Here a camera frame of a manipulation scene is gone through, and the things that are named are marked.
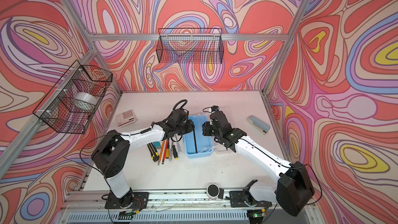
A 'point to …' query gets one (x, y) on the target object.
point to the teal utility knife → (157, 144)
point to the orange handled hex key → (162, 146)
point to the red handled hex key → (167, 142)
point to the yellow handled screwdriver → (167, 152)
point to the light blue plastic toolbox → (202, 145)
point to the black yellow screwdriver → (174, 152)
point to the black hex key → (195, 140)
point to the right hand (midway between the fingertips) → (204, 128)
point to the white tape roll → (85, 102)
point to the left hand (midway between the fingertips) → (198, 125)
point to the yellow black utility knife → (154, 155)
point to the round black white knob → (213, 191)
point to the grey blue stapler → (259, 125)
